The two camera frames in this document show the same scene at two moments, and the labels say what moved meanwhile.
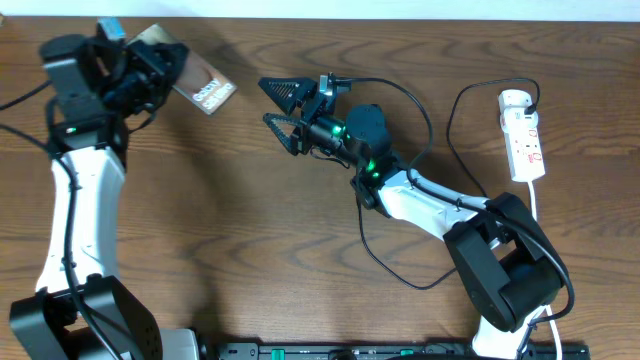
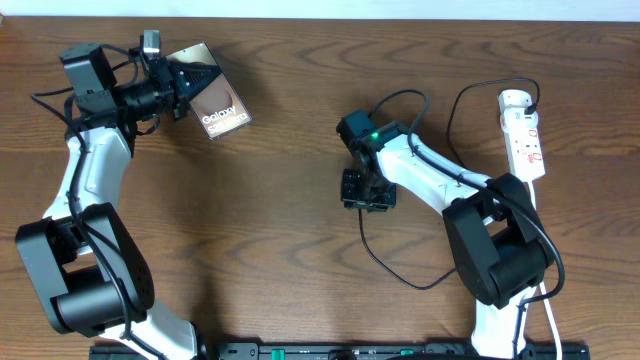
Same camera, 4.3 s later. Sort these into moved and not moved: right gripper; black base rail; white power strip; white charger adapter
Moved: right gripper
Not moved: black base rail; white power strip; white charger adapter
